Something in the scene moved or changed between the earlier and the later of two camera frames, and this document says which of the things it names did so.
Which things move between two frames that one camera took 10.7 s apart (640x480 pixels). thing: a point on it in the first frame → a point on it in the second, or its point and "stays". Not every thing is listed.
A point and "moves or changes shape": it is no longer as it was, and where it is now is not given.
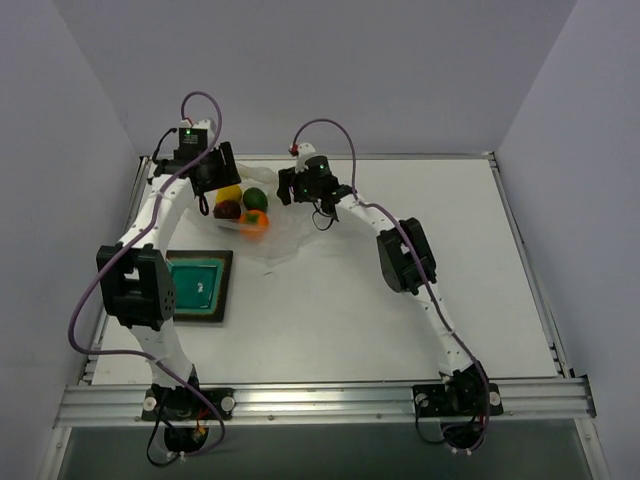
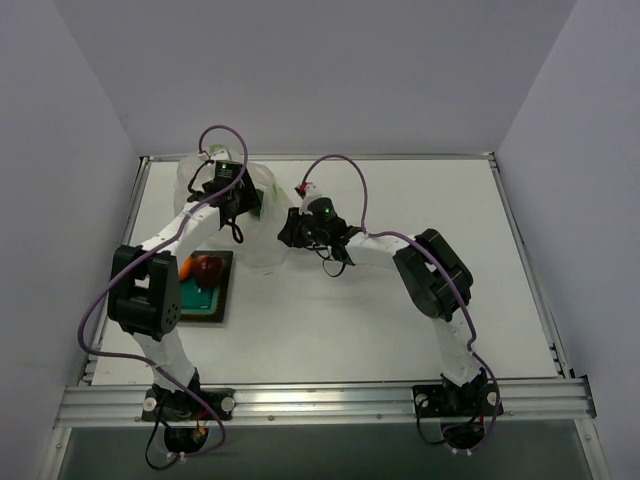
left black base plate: x=187 y=403 stays
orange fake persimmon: x=254 y=224 → x=185 y=269
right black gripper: x=286 y=186 → x=289 y=230
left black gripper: x=218 y=166 → x=251 y=198
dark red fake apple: x=227 y=209 moves or changes shape
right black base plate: x=455 y=400 stays
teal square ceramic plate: x=202 y=280 stays
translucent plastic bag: x=251 y=217 moves or changes shape
